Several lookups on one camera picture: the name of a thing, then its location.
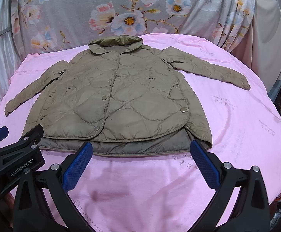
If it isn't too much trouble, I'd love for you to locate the olive quilted puffer jacket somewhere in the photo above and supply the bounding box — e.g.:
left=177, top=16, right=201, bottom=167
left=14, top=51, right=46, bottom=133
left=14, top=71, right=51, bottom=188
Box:
left=5, top=35, right=250, bottom=157

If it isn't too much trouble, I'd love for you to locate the grey floral curtain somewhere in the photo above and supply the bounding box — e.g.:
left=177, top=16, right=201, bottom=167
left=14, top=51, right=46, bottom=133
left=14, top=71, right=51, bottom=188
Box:
left=11, top=0, right=255, bottom=58

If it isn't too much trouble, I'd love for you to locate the beige plain curtain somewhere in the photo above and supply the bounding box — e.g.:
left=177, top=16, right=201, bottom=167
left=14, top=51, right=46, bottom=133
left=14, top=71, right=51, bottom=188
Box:
left=232, top=0, right=281, bottom=99

